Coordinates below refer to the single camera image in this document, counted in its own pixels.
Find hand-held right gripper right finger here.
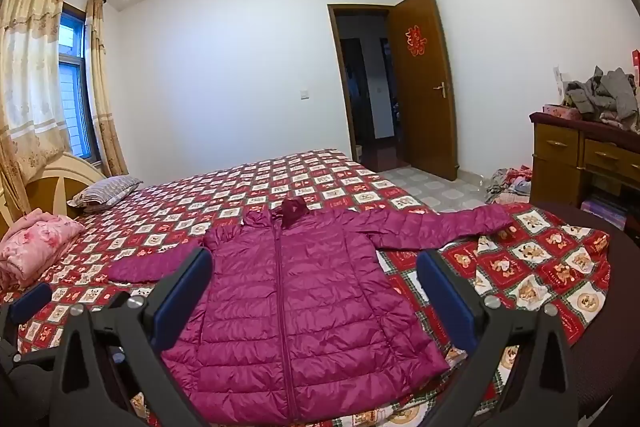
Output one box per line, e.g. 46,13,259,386
416,249,581,427

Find red paper door decoration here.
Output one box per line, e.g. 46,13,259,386
405,25,427,58

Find pink folded blanket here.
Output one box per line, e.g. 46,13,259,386
0,208,86,290

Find pile of grey clothes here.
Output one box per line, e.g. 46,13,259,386
562,66,640,132

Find window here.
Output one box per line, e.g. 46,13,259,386
57,5,103,165

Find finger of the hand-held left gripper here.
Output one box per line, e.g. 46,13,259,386
0,282,66,370

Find pink box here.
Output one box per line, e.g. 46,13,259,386
542,103,578,122

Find red printed bedspread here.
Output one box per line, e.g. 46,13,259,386
0,148,612,427

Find wide beige floral curtain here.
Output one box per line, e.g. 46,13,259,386
0,0,76,228

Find dark maroon round furniture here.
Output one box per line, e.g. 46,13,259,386
535,202,640,427

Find brown door frame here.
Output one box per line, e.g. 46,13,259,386
327,3,401,162

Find narrow beige floral curtain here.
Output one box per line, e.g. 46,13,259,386
84,0,129,180

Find brown wooden door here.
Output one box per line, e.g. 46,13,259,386
387,0,460,182

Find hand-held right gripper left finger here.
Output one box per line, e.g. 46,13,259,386
50,247,216,427

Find stack of boxes under desk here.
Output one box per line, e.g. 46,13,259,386
580,194,628,230

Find heap of clothes on floor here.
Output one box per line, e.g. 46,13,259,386
484,164,535,205

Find magenta puffer jacket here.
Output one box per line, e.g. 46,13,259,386
107,196,516,410

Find striped pillow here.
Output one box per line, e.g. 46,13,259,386
66,175,144,212

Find wooden desk with drawers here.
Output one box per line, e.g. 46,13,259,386
529,112,640,233

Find wooden bed headboard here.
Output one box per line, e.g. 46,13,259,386
0,152,108,238

